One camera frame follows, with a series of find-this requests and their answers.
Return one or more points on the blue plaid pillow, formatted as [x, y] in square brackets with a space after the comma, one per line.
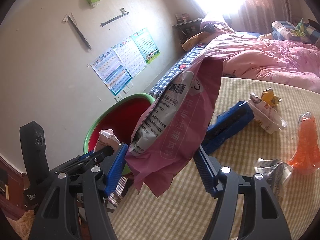
[312, 32]

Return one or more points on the green wall poster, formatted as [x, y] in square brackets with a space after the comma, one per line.
[146, 45]

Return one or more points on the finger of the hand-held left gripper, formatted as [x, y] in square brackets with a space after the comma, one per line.
[86, 157]
[106, 152]

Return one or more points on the grey patterned paper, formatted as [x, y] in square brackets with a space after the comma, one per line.
[272, 175]

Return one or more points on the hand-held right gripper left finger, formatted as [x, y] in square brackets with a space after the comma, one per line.
[116, 170]

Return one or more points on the yellow snack wrapper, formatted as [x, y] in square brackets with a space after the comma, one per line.
[270, 97]

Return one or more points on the white wall socket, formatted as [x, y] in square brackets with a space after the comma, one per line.
[128, 87]
[118, 97]

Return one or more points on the tan fuzzy mat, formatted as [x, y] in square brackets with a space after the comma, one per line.
[25, 220]

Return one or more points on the rolled pink quilt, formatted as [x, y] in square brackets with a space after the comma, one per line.
[217, 21]

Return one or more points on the blue framed wall poster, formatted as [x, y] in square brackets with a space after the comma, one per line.
[110, 72]

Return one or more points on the white doll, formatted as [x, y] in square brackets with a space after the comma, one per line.
[266, 36]

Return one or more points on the dark clothes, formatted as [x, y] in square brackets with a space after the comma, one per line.
[208, 27]

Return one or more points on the checkered pillow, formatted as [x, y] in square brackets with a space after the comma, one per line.
[281, 28]

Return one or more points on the blue snack wrapper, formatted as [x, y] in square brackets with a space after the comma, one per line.
[230, 122]

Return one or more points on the orange plastic bag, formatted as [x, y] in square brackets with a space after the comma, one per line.
[303, 150]

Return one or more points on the dark bedside table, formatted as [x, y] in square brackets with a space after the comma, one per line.
[187, 25]

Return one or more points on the red basin with green rim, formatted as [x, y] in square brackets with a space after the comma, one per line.
[112, 120]

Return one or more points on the small red box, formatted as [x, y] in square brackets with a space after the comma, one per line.
[183, 17]

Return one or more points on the green plush toy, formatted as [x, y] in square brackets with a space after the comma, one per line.
[301, 25]

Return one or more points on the white wall poster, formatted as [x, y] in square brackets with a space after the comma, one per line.
[130, 55]

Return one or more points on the large pink food bag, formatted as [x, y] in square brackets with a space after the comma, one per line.
[180, 135]

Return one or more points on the metal wall rail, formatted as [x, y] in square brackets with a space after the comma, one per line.
[113, 18]

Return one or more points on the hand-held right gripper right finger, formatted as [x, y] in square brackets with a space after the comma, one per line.
[206, 172]

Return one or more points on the black stick on wall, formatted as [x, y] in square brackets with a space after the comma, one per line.
[78, 31]

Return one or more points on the yellow green book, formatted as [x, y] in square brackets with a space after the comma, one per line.
[297, 33]

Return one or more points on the dark wooden headboard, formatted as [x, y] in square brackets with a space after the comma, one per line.
[313, 23]

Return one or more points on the tan blanket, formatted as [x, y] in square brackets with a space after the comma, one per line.
[192, 41]

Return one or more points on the white pink wrapper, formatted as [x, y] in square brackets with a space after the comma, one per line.
[267, 120]
[106, 137]

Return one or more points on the dark red wooden furniture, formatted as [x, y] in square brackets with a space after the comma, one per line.
[12, 205]

